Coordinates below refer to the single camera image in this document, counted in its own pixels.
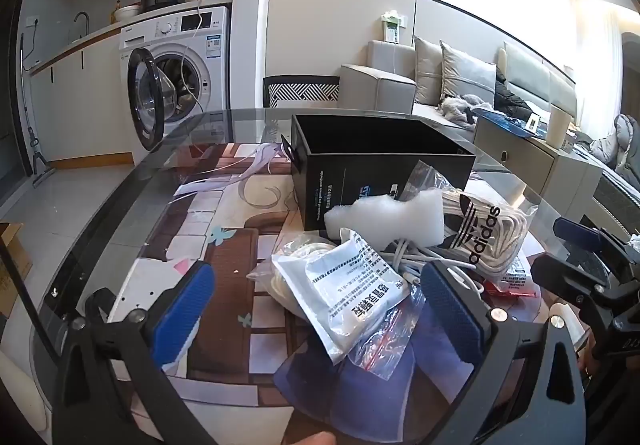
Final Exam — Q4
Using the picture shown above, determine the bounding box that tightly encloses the white washing machine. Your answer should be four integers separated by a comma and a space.
118, 6, 232, 153

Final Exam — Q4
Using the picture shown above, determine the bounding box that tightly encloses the black cardboard box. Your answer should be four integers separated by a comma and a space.
282, 113, 477, 232

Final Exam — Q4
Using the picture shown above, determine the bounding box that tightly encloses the white printed packet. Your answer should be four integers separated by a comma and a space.
272, 227, 412, 366

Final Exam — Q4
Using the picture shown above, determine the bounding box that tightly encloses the black jacket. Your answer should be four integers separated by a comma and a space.
494, 67, 537, 120

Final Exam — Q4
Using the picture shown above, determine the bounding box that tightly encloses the grey furry throw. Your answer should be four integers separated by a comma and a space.
437, 95, 494, 130

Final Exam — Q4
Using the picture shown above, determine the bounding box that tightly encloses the grey puffer jacket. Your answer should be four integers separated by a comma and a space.
575, 114, 640, 176

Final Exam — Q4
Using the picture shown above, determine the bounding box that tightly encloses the clear zip bag white rope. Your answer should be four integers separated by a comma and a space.
247, 230, 416, 381

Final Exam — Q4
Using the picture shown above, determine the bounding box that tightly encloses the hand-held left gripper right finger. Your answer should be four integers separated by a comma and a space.
420, 260, 587, 445

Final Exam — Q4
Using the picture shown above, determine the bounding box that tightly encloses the beige paper box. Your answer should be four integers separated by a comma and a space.
545, 106, 572, 148

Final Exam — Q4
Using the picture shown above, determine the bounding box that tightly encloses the small red white packet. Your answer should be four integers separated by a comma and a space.
482, 259, 540, 299

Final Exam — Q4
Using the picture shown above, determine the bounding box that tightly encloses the kitchen faucet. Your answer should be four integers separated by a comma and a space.
73, 12, 91, 44

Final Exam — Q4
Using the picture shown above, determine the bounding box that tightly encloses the white kitchen counter cabinet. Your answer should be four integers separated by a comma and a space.
30, 22, 136, 170

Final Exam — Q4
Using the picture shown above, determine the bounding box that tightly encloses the wooden sideboard cabinet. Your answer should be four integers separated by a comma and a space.
472, 107, 607, 220

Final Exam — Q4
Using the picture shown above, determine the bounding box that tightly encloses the flat mop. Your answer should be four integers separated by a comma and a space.
20, 34, 57, 188

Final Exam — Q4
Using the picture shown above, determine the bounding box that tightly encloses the printed table mat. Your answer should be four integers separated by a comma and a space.
107, 142, 551, 426

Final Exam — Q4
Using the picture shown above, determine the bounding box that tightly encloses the white cable bundle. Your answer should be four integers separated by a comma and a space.
385, 237, 486, 297

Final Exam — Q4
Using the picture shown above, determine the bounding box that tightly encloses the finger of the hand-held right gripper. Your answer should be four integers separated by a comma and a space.
531, 254, 618, 331
552, 217, 636, 271

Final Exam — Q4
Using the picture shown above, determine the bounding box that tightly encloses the brown cardboard box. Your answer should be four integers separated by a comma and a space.
0, 222, 34, 318

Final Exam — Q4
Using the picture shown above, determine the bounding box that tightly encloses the person's left hand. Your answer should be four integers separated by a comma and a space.
294, 431, 337, 445

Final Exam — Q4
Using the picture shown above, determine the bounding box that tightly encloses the white bowl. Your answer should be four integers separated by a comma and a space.
112, 5, 142, 24

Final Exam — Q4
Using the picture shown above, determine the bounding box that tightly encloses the white green wall device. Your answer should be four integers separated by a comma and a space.
381, 11, 406, 44

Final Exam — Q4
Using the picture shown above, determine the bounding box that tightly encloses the beige sofa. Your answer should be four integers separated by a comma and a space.
339, 40, 581, 142

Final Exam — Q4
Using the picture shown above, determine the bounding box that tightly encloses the zip bag with logo rope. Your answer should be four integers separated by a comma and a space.
400, 160, 541, 283

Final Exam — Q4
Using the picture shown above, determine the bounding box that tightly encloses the black chair patterned back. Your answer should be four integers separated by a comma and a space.
262, 75, 341, 110

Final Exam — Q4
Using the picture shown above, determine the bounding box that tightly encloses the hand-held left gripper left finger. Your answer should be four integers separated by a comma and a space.
52, 261, 221, 445

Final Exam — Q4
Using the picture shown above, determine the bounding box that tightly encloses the beige cushion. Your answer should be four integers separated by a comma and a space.
412, 36, 444, 106

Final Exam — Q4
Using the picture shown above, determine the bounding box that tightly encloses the grey cushion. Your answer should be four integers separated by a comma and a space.
439, 41, 497, 106

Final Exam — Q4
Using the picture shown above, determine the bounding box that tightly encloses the white power cord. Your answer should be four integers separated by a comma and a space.
176, 0, 208, 116

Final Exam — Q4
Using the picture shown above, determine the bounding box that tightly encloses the white foam piece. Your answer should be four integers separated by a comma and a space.
324, 188, 447, 247

